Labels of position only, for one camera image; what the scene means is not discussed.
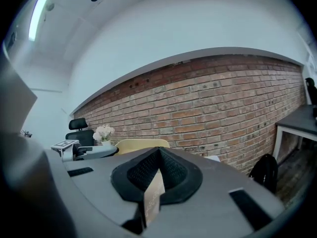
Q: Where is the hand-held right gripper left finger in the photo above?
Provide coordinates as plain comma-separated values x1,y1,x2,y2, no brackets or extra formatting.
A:
46,147,160,238

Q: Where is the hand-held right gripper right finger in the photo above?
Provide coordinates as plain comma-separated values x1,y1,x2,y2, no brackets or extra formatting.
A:
141,147,285,238

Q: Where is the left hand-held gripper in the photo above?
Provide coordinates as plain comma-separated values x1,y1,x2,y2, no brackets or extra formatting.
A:
51,139,119,162

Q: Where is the pale pink flower bouquet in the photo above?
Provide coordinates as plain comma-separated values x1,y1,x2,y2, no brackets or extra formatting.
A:
93,124,116,142

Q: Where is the black office chair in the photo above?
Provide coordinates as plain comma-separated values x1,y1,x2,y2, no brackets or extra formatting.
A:
64,117,95,148
304,77,317,106

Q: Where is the yellow chair back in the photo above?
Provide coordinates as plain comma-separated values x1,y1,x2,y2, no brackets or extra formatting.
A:
114,138,170,156

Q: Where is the black backpack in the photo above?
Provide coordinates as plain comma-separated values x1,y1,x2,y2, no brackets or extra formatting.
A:
248,153,279,194

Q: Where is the dark ceiling vent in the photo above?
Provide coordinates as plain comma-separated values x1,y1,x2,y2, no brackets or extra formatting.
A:
7,31,18,51

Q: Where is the long ceiling light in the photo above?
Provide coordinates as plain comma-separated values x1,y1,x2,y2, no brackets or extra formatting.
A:
28,0,52,42

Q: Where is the dark desk with white frame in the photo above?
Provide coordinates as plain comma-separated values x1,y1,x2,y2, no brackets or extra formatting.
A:
274,104,317,166

